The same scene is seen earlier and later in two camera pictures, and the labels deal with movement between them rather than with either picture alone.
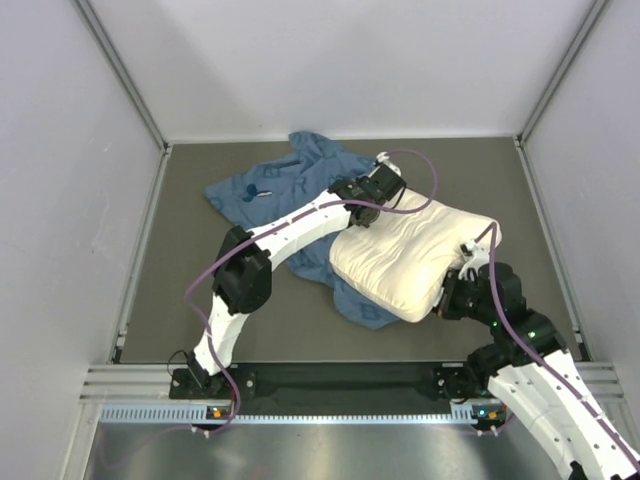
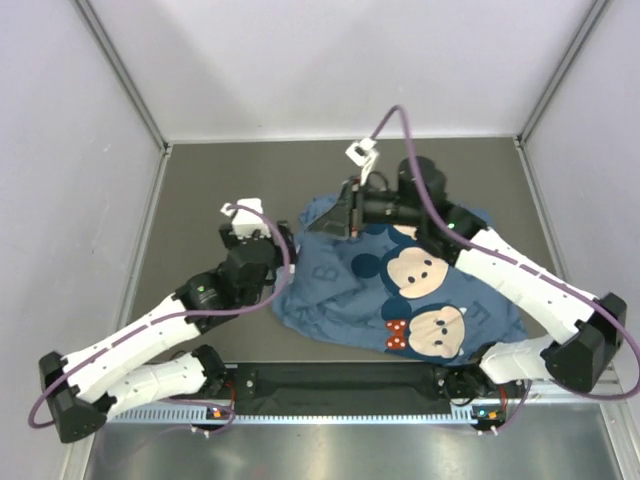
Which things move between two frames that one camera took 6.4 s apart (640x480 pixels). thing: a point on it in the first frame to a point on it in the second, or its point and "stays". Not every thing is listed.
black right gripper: (449, 285) to (343, 216)
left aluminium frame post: (123, 72) stays
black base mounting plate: (315, 388) stays
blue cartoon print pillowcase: (260, 194) to (392, 290)
